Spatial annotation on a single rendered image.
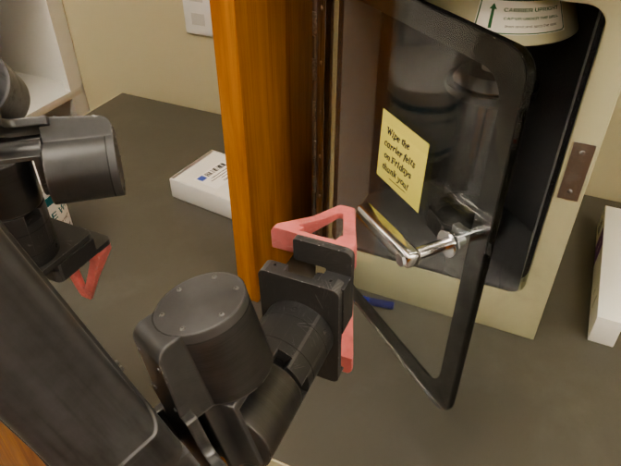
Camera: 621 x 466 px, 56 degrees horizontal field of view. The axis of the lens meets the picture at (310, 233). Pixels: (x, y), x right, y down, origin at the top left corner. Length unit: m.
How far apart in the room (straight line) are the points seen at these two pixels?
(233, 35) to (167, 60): 0.78
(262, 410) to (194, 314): 0.08
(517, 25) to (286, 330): 0.40
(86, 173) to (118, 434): 0.25
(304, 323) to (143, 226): 0.63
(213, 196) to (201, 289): 0.65
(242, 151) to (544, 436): 0.48
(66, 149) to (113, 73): 1.03
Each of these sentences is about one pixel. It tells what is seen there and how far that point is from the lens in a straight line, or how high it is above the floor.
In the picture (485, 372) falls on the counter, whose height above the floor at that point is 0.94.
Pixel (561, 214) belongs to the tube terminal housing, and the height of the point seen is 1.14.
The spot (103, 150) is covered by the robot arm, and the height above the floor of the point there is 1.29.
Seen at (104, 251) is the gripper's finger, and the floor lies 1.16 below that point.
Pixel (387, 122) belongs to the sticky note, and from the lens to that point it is 0.58.
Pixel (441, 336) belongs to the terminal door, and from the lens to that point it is 0.61.
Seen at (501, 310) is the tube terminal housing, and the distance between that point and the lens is 0.82.
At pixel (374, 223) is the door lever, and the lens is 0.54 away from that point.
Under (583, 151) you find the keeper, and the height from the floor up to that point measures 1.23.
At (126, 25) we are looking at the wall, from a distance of 1.46.
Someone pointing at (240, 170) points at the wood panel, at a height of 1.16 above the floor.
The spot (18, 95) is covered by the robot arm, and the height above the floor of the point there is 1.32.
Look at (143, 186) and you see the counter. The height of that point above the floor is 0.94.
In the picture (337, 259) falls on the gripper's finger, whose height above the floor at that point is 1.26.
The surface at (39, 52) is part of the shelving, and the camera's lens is 1.68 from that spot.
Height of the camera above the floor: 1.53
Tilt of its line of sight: 38 degrees down
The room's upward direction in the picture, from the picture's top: straight up
